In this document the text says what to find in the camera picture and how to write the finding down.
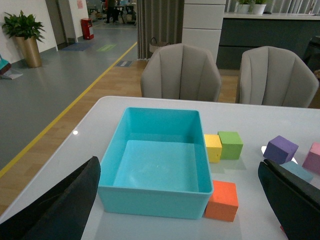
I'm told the white plant pot left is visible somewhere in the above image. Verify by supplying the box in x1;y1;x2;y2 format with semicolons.
236;2;250;14

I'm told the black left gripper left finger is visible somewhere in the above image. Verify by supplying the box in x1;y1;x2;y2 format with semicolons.
0;156;101;240

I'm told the blue floor mat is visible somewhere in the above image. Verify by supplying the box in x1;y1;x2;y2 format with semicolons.
61;42;94;52

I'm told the light blue foam block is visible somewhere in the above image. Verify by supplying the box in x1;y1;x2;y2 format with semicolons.
280;161;314;183

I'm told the grey curtain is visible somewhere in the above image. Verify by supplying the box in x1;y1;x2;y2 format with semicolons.
136;0;185;60

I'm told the purple foam block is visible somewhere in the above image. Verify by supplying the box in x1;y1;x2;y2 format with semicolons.
263;135;299;165

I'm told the turquoise plastic bin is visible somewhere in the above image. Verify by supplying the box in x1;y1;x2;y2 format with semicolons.
97;107;214;219

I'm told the red floor cabinet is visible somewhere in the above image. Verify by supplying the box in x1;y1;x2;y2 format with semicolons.
80;18;94;40

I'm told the green potted plant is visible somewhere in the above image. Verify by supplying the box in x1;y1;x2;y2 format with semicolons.
1;10;45;42

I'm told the white plant pot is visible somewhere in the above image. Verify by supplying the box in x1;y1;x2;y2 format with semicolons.
252;3;267;15
236;2;250;14

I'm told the orange foam block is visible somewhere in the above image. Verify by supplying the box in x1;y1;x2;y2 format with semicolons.
204;180;239;222

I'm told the green foam block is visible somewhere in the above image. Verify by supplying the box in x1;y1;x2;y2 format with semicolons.
218;131;243;160

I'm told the person standing far away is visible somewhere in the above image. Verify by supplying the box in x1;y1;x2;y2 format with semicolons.
105;0;119;24

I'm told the white plant pot right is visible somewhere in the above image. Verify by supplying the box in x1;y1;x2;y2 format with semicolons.
252;3;267;15

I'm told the dark grey counter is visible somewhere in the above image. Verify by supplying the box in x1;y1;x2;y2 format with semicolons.
216;13;320;70

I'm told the woven basket with handle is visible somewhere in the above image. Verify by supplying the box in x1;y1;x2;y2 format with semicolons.
149;37;171;53

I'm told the yellow foam block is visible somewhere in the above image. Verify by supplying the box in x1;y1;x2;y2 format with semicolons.
204;134;222;163

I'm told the pink foam block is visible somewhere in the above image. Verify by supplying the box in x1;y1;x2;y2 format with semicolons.
302;142;320;175

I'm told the right grey upholstered chair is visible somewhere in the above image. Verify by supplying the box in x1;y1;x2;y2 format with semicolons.
235;46;320;108

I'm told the grey upholstered chair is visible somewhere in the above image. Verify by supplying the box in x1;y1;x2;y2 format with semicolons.
235;46;320;108
140;43;222;102

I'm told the gold plant pot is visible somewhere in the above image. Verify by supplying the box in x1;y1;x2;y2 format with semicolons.
15;36;42;68

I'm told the left grey upholstered chair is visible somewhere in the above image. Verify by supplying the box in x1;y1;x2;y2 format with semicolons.
140;43;222;102

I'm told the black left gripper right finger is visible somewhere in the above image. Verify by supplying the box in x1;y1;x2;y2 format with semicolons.
257;159;320;240

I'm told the white drawer cabinet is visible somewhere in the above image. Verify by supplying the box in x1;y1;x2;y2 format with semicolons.
181;0;226;61

